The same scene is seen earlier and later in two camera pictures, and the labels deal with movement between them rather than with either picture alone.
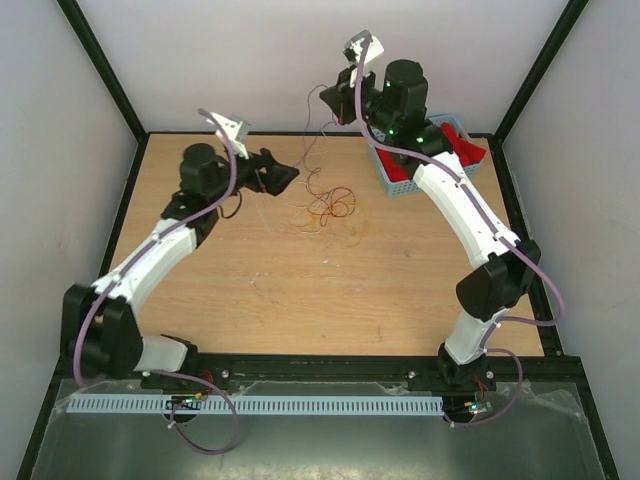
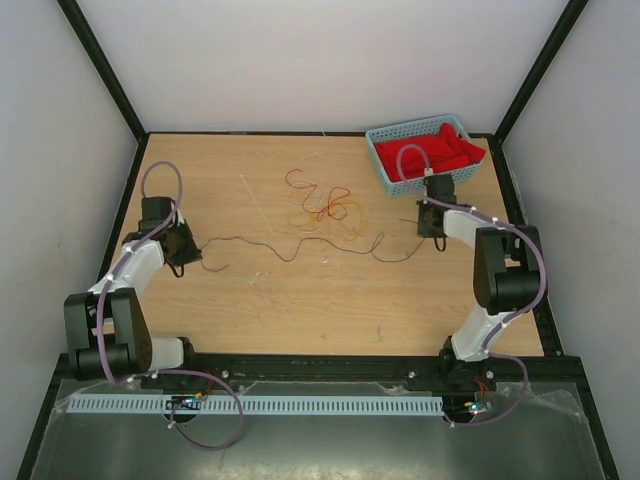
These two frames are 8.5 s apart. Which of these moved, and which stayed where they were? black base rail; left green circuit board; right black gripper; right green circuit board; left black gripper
Moved: left black gripper; right black gripper
Stayed: right green circuit board; black base rail; left green circuit board
